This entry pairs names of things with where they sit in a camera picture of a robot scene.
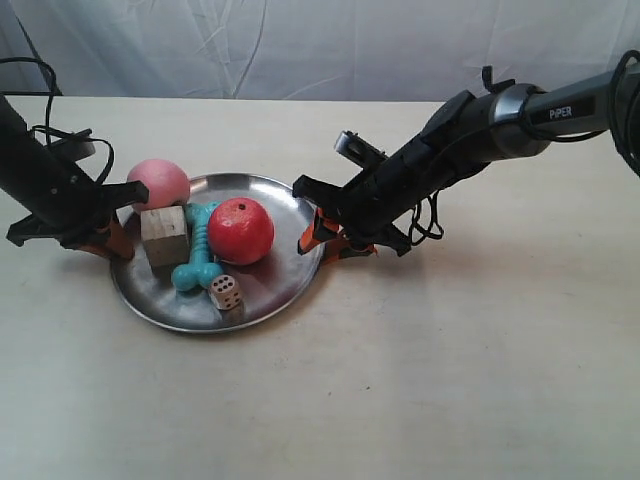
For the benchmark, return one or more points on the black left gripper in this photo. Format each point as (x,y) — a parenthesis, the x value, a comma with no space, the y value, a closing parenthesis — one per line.
(77,212)

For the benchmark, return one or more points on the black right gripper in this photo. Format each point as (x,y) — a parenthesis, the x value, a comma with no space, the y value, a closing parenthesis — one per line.
(355,217)

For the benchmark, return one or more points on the wooden cube block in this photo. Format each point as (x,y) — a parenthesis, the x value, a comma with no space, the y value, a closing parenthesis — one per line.
(164,236)

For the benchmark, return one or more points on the large round metal plate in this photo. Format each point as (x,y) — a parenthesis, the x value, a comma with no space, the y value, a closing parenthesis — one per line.
(268,286)

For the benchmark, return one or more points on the pink ball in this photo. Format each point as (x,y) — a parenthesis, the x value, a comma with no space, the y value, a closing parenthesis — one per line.
(167,183)

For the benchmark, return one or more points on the red apple toy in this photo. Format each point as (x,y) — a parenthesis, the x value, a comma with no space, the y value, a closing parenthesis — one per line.
(240,231)

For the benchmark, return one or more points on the teal bone toy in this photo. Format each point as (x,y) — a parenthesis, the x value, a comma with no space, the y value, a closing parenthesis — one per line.
(201,269)

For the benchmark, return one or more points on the wooden die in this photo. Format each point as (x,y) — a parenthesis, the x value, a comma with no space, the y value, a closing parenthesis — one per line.
(225,292)

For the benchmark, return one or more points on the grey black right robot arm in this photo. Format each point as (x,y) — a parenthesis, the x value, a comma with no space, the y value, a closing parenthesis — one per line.
(520,120)

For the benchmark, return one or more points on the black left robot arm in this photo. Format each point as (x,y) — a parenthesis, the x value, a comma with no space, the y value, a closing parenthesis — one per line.
(39,170)

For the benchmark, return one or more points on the white backdrop cloth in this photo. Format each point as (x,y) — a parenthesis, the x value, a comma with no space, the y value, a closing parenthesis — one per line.
(315,50)

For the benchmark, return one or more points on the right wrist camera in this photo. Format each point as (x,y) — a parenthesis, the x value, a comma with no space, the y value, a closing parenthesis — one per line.
(354,148)

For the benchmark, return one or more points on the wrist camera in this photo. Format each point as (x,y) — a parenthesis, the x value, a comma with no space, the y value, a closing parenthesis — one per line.
(354,148)
(68,146)

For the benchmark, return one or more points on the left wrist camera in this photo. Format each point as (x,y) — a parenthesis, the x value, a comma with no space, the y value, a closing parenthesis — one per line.
(68,146)

